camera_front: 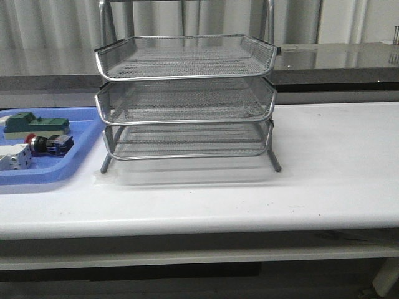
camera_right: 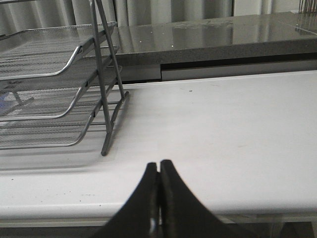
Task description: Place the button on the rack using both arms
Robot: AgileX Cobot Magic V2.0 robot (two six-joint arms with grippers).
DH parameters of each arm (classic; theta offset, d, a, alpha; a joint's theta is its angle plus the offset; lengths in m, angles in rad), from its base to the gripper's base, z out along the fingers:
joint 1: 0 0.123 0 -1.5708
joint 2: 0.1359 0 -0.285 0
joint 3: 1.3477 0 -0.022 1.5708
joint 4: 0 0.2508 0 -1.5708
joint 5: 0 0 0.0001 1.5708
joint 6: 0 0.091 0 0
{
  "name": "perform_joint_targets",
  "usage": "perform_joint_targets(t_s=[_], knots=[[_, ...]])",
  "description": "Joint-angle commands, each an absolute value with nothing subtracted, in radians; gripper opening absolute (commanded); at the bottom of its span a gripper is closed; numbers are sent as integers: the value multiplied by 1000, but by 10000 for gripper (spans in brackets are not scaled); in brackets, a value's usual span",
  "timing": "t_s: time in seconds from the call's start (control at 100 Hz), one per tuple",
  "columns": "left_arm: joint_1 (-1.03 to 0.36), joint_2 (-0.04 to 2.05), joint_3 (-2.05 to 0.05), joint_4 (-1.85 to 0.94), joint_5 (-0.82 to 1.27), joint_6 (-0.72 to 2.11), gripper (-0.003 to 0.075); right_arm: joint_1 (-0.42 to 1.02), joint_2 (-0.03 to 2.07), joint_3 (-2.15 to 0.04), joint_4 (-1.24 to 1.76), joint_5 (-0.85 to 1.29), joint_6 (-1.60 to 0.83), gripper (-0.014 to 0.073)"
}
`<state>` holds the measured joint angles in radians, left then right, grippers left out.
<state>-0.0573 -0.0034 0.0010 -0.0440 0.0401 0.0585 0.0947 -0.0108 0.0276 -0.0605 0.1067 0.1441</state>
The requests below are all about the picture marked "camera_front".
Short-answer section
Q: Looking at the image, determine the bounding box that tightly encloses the silver mesh tray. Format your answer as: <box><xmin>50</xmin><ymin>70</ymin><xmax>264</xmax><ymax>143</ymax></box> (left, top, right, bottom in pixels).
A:
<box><xmin>95</xmin><ymin>34</ymin><xmax>277</xmax><ymax>82</ymax></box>
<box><xmin>95</xmin><ymin>77</ymin><xmax>277</xmax><ymax>126</ymax></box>
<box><xmin>103</xmin><ymin>121</ymin><xmax>273</xmax><ymax>161</ymax></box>

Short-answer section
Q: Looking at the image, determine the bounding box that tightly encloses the red emergency stop push button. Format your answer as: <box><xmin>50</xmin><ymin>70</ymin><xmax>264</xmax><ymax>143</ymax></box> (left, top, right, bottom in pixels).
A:
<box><xmin>24</xmin><ymin>133</ymin><xmax>74</xmax><ymax>156</ymax></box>

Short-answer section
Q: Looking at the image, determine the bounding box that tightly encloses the blue plastic tray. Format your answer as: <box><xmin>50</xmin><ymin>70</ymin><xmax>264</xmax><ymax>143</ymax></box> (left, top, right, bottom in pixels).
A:
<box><xmin>1</xmin><ymin>107</ymin><xmax>104</xmax><ymax>186</ymax></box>

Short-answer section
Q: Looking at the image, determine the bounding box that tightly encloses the grey stone counter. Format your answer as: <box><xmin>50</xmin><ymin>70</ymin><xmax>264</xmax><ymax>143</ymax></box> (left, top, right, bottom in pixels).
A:
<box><xmin>1</xmin><ymin>43</ymin><xmax>398</xmax><ymax>92</ymax></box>

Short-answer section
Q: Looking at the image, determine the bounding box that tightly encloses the green and beige electrical module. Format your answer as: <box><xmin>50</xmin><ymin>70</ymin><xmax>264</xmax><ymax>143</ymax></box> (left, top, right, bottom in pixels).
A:
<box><xmin>4</xmin><ymin>112</ymin><xmax>70</xmax><ymax>140</ymax></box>

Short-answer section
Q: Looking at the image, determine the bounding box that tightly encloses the white circuit breaker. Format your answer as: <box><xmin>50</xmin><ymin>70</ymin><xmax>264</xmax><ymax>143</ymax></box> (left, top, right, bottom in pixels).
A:
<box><xmin>1</xmin><ymin>143</ymin><xmax>32</xmax><ymax>171</ymax></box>

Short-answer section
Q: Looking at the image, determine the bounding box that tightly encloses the silver rack frame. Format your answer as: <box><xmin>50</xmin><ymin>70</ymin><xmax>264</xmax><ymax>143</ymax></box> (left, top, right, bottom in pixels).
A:
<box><xmin>98</xmin><ymin>0</ymin><xmax>282</xmax><ymax>174</ymax></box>

